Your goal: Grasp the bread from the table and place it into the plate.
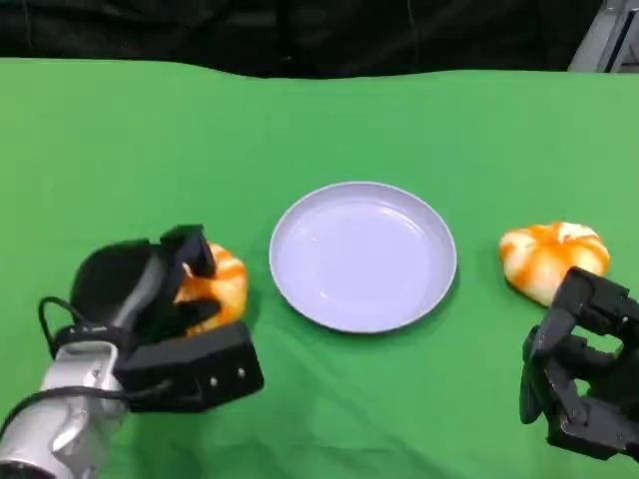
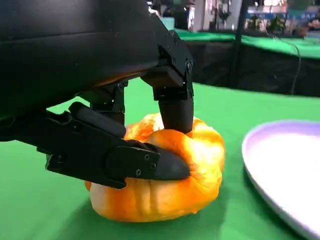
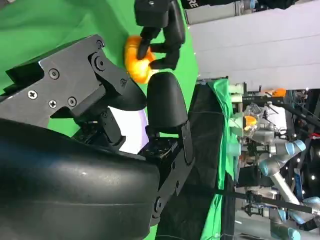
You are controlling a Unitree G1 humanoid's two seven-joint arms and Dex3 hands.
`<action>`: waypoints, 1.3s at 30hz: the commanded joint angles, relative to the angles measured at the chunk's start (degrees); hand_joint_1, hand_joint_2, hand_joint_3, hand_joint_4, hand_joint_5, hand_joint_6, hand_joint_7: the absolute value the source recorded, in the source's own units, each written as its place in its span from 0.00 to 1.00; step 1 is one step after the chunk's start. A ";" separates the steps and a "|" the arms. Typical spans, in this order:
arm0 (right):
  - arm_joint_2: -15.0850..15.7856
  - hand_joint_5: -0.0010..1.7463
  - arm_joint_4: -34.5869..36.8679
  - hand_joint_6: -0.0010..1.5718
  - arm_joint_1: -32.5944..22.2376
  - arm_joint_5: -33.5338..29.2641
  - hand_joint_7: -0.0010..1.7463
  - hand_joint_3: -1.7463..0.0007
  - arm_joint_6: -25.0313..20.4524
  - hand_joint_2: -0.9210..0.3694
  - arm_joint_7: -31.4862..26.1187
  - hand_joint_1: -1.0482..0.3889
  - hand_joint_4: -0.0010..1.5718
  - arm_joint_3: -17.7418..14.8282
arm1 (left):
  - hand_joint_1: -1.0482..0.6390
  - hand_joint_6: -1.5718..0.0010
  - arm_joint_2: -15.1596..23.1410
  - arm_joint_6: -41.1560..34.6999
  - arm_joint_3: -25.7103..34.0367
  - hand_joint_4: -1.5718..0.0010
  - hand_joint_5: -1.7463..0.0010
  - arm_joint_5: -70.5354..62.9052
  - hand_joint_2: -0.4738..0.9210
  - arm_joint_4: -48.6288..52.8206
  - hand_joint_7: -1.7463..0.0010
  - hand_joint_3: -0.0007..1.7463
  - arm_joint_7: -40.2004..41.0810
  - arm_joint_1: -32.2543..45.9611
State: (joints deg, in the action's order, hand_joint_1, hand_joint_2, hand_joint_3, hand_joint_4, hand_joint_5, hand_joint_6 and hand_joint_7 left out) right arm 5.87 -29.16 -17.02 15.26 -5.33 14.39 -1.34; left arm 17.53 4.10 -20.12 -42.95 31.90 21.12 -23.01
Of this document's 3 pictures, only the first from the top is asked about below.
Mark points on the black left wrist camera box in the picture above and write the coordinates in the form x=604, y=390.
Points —
x=199, y=364

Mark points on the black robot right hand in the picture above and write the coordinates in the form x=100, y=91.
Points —
x=599, y=399

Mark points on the lilac plate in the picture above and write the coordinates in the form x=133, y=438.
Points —
x=362, y=257

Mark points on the black backdrop curtain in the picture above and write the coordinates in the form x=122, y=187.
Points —
x=249, y=30

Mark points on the grey metal frame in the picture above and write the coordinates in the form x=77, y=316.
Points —
x=604, y=45

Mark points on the green cloth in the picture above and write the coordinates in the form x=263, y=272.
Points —
x=150, y=149

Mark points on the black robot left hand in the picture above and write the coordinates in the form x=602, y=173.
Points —
x=110, y=279

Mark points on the orange and white bread roll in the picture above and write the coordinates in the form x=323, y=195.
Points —
x=229, y=284
x=544, y=264

